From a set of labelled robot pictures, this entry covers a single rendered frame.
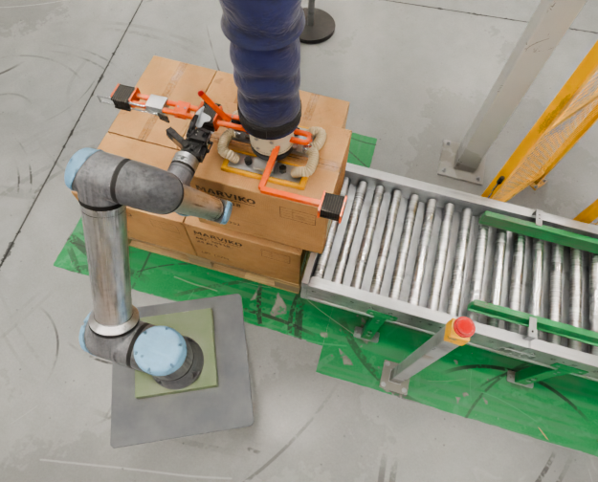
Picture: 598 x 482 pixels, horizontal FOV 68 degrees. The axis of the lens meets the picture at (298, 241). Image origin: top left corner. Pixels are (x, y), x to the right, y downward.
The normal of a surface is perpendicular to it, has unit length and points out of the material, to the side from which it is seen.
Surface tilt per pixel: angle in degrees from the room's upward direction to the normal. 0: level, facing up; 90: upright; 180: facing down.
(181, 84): 0
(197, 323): 2
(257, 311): 0
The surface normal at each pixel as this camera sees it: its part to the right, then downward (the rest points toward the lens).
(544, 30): -0.28, 0.86
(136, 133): 0.03, -0.44
